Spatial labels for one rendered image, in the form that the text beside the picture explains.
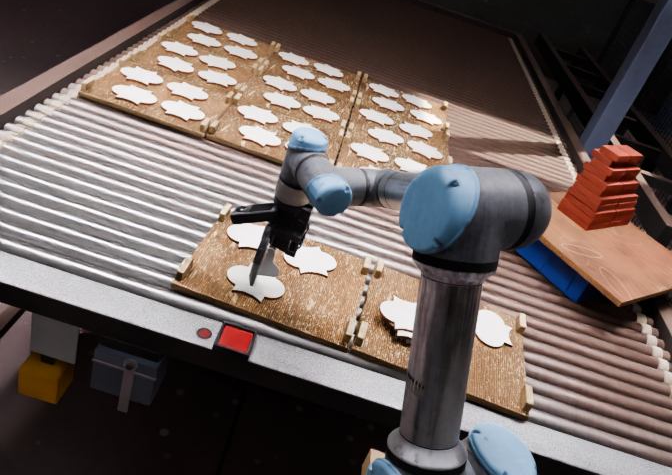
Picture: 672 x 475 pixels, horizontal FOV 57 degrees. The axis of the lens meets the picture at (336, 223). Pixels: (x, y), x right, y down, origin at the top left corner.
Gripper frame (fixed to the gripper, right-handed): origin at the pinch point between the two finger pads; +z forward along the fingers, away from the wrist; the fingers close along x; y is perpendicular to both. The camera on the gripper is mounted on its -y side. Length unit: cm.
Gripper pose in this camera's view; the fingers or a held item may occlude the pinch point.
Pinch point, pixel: (259, 267)
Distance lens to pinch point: 140.6
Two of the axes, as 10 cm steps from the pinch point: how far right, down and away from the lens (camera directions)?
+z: -3.0, 8.0, 5.2
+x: 2.4, -4.6, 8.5
